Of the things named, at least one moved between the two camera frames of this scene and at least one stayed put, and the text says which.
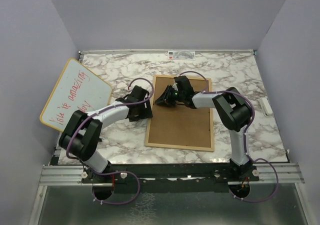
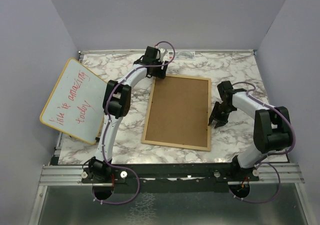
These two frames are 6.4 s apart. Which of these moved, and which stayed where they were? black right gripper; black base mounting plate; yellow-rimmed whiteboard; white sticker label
Moved: black right gripper
Stayed: black base mounting plate; yellow-rimmed whiteboard; white sticker label
